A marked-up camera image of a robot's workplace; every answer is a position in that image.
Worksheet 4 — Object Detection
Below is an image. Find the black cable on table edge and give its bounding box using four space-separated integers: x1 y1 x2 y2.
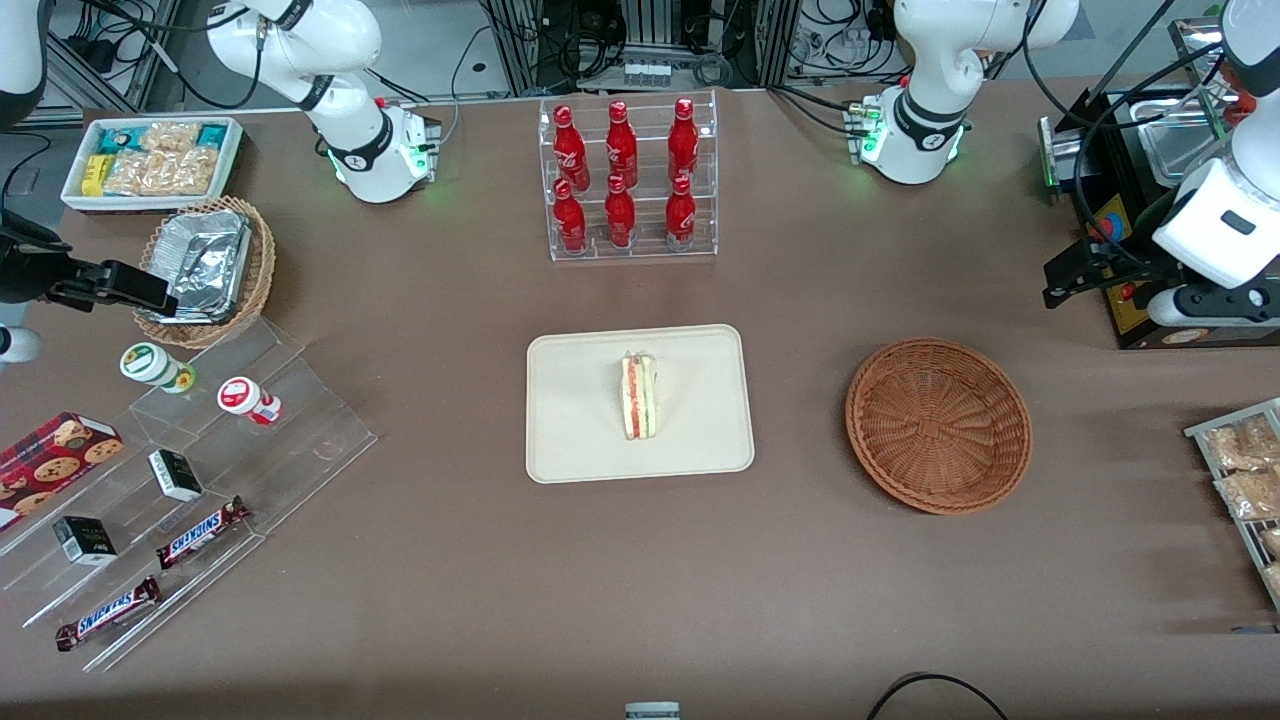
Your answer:
865 672 1011 720

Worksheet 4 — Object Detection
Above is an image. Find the small black box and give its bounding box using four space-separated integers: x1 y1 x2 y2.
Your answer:
52 516 119 567
148 449 205 503

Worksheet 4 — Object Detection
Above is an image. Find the black food warmer machine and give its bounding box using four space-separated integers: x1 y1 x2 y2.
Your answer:
1040 18 1280 351

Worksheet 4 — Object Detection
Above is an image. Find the clear acrylic bottle rack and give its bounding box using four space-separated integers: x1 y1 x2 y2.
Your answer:
538 90 719 263

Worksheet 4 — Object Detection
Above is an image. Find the red cola bottle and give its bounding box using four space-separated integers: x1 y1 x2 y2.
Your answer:
552 178 589 255
667 97 701 186
604 173 637 249
552 104 592 193
665 175 699 252
605 100 640 189

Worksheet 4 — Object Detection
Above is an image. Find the brown round wicker basket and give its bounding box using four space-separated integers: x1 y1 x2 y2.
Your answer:
845 338 1033 516

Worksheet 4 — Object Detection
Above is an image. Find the snickers bar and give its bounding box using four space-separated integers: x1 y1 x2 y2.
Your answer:
55 576 163 653
155 497 252 571

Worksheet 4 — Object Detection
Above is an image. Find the light wicker basket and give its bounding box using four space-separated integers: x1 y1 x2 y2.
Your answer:
133 196 277 350

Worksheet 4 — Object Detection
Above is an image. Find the white rectangular snack bin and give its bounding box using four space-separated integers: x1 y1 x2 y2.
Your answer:
60 117 246 216

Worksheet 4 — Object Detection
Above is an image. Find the red lid yogurt cup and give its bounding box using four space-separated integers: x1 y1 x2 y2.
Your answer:
217 376 284 427

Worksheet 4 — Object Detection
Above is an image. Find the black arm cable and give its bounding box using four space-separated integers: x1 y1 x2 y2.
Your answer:
80 0 266 111
1072 40 1233 273

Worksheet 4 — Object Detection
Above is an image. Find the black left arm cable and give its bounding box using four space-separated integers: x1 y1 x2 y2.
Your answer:
1072 40 1233 273

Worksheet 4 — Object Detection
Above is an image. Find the cream plastic tray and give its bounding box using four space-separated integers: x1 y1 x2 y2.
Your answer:
526 324 755 485

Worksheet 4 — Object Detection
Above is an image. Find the triangle sandwich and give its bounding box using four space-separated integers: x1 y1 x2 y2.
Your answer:
619 350 661 442

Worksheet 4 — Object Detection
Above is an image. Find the aluminium foil tray stack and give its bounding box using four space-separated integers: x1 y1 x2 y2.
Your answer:
153 208 252 324

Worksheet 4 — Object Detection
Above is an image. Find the aluminium frame rack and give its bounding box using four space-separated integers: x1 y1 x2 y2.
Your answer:
480 0 801 96

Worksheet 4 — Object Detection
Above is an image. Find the tray of packaged snacks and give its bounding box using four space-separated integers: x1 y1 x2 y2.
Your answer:
1185 398 1280 611

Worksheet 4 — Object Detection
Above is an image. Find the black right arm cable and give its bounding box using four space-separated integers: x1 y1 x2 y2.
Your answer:
80 0 266 111

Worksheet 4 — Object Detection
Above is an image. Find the clear bag of peanuts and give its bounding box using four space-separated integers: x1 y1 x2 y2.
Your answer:
104 148 218 197
138 121 203 154

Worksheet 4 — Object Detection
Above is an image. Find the green lid yogurt cup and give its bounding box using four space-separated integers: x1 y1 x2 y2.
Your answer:
120 342 197 395

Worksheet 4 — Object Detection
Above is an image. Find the steel warmer pan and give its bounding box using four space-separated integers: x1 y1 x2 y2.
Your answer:
1138 118 1219 183

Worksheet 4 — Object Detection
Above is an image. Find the red cookie box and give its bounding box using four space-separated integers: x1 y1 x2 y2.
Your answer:
0 412 125 532

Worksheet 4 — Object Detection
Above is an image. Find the clear acrylic stepped display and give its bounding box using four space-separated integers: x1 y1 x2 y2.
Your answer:
0 318 379 673

